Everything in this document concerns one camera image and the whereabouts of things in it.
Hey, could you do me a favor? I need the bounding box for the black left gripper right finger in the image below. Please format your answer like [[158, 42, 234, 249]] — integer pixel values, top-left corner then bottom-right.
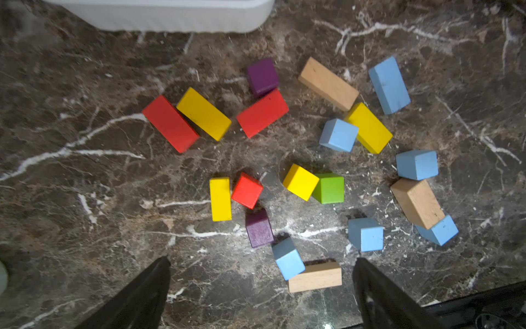
[[352, 258, 444, 329]]

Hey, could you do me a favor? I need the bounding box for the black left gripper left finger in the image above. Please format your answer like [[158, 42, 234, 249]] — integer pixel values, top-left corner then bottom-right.
[[77, 256, 171, 328]]

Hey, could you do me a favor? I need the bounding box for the long tan block bottom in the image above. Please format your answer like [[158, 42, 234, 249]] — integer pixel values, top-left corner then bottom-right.
[[288, 262, 342, 293]]

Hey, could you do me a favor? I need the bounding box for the long tan block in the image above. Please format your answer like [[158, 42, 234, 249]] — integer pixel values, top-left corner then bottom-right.
[[298, 57, 359, 111], [288, 262, 342, 293]]

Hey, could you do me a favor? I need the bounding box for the tan block right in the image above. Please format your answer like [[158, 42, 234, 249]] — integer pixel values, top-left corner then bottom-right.
[[390, 178, 446, 230]]

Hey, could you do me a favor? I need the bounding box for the green cube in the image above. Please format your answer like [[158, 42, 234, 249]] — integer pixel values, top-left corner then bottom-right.
[[312, 173, 345, 204]]

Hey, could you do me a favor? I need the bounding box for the narrow yellow block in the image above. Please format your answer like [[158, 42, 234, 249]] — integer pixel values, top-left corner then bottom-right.
[[210, 178, 232, 222]]

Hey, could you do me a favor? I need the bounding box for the purple block lower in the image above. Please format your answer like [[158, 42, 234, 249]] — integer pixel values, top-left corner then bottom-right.
[[245, 208, 274, 248]]

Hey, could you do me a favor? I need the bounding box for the purple block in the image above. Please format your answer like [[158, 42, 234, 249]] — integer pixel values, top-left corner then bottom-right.
[[245, 208, 274, 248], [247, 58, 279, 99]]

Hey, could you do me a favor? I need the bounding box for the small blue cube right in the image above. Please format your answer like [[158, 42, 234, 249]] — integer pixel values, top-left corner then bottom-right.
[[396, 150, 438, 180]]

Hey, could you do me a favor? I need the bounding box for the small yellow cube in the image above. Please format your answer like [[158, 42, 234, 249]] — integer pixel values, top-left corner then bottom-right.
[[283, 164, 320, 202]]

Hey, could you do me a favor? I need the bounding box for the small red cube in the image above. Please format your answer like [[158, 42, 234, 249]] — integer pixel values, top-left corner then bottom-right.
[[231, 173, 264, 209]]

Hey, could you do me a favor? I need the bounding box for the long yellow block right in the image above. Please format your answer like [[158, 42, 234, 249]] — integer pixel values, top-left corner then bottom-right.
[[344, 103, 393, 154]]

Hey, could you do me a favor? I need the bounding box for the long yellow block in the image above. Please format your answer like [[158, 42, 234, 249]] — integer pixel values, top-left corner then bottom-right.
[[176, 87, 232, 141], [344, 103, 393, 154]]

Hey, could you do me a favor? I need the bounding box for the small blue block centre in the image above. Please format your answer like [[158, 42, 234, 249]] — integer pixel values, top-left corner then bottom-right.
[[319, 119, 359, 152]]

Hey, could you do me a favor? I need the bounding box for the long red block left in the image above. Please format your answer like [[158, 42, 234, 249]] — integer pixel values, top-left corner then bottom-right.
[[142, 95, 199, 154]]

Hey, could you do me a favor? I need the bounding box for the long red block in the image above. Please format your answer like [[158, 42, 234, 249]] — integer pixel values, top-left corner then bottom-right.
[[236, 89, 289, 138], [142, 95, 199, 154]]

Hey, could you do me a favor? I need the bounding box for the long yellow block left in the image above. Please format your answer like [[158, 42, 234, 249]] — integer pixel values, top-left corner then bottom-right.
[[176, 87, 232, 141]]

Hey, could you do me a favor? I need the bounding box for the long red block middle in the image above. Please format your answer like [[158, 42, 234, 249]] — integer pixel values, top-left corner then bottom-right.
[[236, 89, 289, 138]]

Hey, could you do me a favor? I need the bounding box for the long blue block upper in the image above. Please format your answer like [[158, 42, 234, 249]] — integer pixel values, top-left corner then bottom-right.
[[368, 57, 411, 115]]

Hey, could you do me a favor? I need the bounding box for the long tan block upper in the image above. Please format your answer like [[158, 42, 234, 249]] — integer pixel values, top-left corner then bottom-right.
[[298, 57, 359, 111]]

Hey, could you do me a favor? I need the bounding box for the purple block upper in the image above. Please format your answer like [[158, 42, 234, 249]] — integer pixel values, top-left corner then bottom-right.
[[247, 58, 279, 99]]

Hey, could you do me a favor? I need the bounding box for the white rectangular dish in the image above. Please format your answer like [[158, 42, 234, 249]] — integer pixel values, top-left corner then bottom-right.
[[51, 0, 275, 33]]

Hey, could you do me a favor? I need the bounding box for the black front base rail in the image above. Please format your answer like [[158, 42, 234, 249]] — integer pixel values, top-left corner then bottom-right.
[[425, 281, 525, 328]]

